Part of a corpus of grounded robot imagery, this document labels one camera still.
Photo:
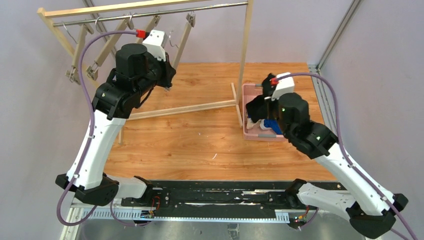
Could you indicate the black underwear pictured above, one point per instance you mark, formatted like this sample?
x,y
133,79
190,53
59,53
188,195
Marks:
x,y
256,108

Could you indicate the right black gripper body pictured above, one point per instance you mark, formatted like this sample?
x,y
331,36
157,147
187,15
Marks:
x,y
257,108

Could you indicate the wooden hanger with black underwear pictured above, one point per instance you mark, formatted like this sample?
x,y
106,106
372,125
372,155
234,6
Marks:
x,y
190,23

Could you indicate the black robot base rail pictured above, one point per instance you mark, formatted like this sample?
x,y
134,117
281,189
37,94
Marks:
x,y
209,201

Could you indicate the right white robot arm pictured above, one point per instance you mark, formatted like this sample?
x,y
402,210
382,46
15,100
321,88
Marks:
x,y
369,208

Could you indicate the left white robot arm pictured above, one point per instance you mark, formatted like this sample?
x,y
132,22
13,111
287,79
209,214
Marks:
x,y
138,69

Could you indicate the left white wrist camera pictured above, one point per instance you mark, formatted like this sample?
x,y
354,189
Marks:
x,y
155,42

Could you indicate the pink plastic basket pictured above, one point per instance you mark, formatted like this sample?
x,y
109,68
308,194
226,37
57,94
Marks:
x,y
249,92

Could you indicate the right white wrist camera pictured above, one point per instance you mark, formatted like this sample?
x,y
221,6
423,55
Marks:
x,y
281,85

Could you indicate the wooden hanger with blue underwear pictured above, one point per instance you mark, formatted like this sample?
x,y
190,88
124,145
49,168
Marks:
x,y
152,23

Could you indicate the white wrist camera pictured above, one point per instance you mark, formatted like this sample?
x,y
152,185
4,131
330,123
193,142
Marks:
x,y
281,85
155,42

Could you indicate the wooden clothes rack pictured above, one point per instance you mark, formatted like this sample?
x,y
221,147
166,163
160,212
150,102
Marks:
x,y
48,16

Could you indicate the wooden clip hanger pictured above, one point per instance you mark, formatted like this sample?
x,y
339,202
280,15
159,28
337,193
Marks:
x,y
85,29
109,45

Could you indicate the blue underwear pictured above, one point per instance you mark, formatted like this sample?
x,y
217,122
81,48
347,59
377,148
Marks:
x,y
270,124

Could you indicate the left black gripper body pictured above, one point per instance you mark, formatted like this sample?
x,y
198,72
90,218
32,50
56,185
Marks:
x,y
167,74

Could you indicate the empty wooden clip hanger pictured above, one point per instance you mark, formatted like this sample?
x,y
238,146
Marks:
x,y
85,29

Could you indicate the cream cotton underwear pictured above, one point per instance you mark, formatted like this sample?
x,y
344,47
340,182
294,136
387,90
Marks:
x,y
250,124

